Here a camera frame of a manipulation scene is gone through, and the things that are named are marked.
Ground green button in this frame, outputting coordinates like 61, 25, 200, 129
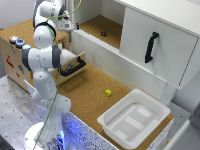
21, 43, 33, 52

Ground red button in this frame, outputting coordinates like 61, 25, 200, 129
8, 35, 19, 44

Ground blue button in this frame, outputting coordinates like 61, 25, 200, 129
15, 38, 26, 48

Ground yellow block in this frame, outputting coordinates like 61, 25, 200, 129
104, 88, 113, 98

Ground wooden drawer box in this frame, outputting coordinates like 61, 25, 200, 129
0, 18, 73, 93

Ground black drawer handle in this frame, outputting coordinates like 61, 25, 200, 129
59, 56, 87, 78

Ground green cable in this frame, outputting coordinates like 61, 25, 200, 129
32, 0, 83, 150

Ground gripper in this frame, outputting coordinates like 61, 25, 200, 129
58, 14, 81, 33

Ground white sliding door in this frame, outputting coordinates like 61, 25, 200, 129
118, 6, 200, 90

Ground purple block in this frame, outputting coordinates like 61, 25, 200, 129
100, 29, 108, 37

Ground white plastic box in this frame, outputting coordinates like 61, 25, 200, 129
96, 88, 172, 150

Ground white cabinet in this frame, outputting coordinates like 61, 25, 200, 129
71, 0, 200, 105

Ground black door handle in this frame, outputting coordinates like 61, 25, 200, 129
144, 31, 160, 64

